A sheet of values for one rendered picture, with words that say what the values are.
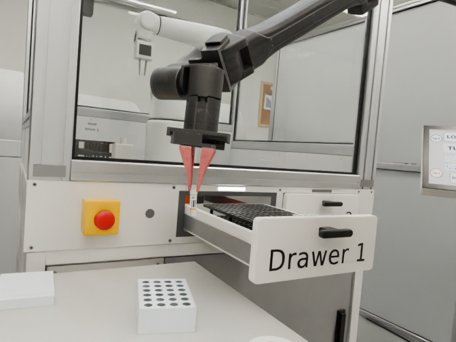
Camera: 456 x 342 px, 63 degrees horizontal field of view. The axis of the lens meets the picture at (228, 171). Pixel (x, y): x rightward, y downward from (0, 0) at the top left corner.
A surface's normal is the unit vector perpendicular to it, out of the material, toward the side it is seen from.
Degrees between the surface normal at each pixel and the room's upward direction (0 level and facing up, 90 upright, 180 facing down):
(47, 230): 90
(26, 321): 0
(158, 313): 90
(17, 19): 90
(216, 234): 90
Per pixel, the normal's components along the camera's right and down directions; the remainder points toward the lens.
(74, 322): 0.08, -1.00
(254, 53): 0.57, 0.39
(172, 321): 0.25, 0.07
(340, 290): 0.49, 0.08
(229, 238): -0.87, -0.04
